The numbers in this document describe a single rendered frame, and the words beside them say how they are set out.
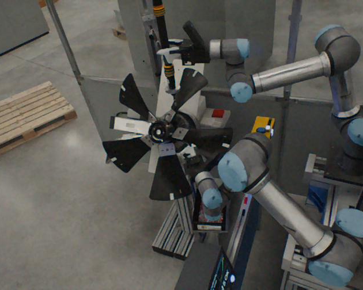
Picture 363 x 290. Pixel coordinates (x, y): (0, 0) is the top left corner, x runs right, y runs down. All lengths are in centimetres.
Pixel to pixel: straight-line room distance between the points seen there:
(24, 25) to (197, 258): 641
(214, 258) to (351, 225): 45
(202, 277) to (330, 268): 38
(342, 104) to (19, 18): 626
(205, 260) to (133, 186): 204
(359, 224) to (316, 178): 56
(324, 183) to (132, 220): 166
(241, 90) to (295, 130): 118
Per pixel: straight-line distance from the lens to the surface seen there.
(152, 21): 190
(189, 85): 157
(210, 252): 108
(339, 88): 149
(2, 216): 341
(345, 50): 127
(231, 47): 126
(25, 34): 709
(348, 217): 119
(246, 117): 230
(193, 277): 105
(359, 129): 153
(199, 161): 139
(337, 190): 168
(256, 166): 100
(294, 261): 139
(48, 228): 305
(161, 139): 156
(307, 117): 222
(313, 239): 108
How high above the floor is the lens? 219
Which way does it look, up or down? 41 degrees down
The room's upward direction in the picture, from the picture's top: 10 degrees counter-clockwise
